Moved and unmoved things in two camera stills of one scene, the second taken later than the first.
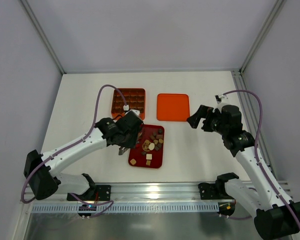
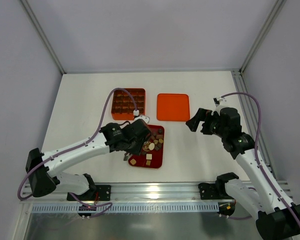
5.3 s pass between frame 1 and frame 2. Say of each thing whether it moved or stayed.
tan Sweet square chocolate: stayed
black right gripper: stayed
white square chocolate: stayed
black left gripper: moved
